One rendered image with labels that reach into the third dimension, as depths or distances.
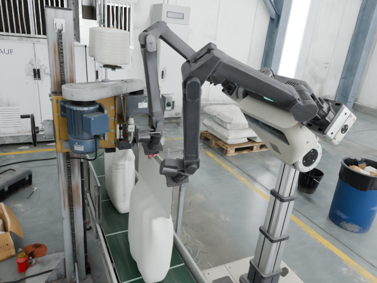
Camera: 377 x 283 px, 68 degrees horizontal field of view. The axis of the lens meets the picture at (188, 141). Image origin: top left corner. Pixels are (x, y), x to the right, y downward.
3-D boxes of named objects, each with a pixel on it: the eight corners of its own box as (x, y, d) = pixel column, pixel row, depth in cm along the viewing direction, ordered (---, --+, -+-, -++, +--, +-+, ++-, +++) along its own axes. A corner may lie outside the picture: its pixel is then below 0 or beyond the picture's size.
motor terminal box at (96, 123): (110, 136, 139) (109, 114, 134) (91, 141, 131) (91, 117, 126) (100, 132, 143) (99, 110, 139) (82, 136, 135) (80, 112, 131)
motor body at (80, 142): (102, 154, 143) (101, 106, 134) (70, 158, 136) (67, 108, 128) (97, 143, 156) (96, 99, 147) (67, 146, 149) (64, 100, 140)
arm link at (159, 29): (159, 12, 116) (151, 13, 124) (141, 40, 116) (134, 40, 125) (228, 74, 140) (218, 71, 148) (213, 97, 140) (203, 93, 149)
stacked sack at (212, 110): (247, 117, 474) (248, 109, 469) (213, 118, 447) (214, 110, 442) (233, 110, 510) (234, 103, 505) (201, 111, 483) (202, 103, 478)
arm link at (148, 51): (156, 33, 118) (148, 33, 127) (143, 35, 116) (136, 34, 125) (166, 128, 135) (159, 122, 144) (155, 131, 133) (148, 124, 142)
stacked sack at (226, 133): (260, 137, 453) (262, 129, 448) (227, 141, 422) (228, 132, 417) (243, 129, 488) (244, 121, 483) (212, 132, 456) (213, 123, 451)
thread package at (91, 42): (117, 60, 156) (118, 27, 150) (90, 59, 150) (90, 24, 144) (111, 57, 168) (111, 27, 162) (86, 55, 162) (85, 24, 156)
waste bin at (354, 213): (385, 229, 291) (408, 173, 268) (354, 241, 268) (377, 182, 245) (343, 204, 330) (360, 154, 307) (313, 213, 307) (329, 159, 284)
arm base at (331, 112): (325, 99, 101) (306, 127, 103) (313, 88, 97) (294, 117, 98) (346, 105, 94) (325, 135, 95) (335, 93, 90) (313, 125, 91)
